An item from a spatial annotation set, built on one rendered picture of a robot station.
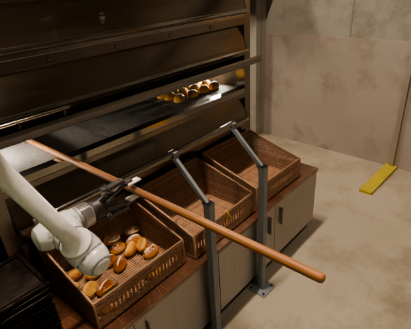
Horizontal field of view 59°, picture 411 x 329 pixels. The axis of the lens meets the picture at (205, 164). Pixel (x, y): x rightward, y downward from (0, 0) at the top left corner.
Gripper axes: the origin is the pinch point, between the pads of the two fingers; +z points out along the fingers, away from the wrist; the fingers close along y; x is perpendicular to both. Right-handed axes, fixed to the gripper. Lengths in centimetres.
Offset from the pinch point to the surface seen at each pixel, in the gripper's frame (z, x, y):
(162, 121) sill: 64, -53, 2
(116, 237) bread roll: 11, -42, 51
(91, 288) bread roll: -17, -25, 56
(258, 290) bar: 81, 6, 119
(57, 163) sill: -5, -53, 2
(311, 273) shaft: 0, 76, 0
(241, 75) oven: 148, -55, -7
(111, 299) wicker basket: -17, -6, 51
